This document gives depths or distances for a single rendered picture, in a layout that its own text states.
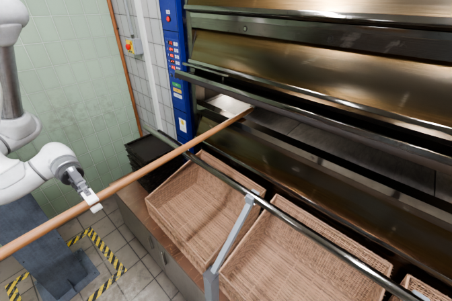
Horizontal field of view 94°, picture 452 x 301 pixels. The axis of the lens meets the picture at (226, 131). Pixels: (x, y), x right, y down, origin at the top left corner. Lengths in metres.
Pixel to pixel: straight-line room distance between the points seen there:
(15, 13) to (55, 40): 0.76
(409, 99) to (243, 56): 0.64
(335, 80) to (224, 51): 0.54
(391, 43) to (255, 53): 0.49
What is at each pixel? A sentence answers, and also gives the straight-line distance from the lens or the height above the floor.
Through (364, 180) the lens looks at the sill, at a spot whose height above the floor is 1.16.
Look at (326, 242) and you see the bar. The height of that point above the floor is 1.17.
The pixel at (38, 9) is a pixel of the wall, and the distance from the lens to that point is 1.90.
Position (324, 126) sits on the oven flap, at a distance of 0.78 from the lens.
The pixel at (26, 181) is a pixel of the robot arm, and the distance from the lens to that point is 1.07.
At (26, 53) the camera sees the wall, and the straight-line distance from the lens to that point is 1.90.
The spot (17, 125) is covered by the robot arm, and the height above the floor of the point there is 1.23.
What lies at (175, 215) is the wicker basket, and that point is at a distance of 1.48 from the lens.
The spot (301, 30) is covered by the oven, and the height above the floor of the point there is 1.67.
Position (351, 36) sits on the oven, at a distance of 0.84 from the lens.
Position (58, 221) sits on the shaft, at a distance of 0.83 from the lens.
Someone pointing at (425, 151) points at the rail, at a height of 1.43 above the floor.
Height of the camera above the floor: 1.77
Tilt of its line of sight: 32 degrees down
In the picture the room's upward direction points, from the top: 1 degrees clockwise
